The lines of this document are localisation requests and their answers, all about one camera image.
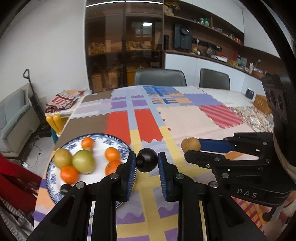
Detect dark plum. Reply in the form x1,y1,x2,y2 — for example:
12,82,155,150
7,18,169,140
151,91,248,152
60,184,72,195
136,148,158,173

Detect grey chair left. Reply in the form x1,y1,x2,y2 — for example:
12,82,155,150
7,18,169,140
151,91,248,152
134,69,187,87

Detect yellow stool legs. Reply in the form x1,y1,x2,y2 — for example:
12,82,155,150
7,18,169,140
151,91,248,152
46,114,64,135

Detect large orange front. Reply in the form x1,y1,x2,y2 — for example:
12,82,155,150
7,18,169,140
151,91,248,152
60,166,79,185

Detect wicker basket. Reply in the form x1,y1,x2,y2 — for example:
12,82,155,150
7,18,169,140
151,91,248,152
253,94,272,114

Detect small orange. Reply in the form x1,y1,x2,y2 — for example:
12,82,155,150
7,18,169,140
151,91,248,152
104,147,121,162
81,137,94,149

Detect dark glass display cabinet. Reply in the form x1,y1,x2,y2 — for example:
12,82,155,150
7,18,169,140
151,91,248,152
85,1,164,93

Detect blue white porcelain plate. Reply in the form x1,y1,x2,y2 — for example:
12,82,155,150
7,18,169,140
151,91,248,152
46,133,131,204

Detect red garment on chair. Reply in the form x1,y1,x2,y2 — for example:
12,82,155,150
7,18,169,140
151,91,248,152
1,156,42,214

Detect grey sofa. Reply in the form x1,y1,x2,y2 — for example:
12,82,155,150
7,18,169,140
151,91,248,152
1,85,40,157

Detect patterned floral mat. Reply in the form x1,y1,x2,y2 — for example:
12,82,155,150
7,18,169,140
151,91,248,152
229,106,273,133

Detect grey chair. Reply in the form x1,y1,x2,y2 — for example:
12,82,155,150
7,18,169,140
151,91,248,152
199,68,230,90
134,69,187,87

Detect striped grey cloth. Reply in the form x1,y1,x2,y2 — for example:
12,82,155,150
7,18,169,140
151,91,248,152
1,203,33,240

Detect yellow green pear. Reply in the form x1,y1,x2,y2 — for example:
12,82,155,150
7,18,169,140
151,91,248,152
72,150,95,174
54,149,72,169

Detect medium orange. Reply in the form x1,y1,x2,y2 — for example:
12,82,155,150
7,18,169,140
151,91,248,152
105,160,122,176

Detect brown kiwi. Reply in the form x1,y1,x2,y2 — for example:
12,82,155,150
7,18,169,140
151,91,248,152
181,137,201,153
83,147,93,153

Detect folded striped cloth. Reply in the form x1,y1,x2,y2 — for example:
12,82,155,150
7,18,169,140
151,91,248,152
45,90,84,113

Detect grey chair right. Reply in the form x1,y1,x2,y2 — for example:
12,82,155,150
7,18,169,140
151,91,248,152
199,68,230,90

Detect right human hand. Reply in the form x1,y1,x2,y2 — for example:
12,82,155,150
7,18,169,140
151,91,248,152
261,194,296,232

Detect black wall appliance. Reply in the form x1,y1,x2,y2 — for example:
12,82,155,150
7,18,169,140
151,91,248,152
174,24,192,50

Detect black upright vacuum cleaner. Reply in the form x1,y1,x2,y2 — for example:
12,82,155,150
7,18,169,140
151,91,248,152
23,69,51,138

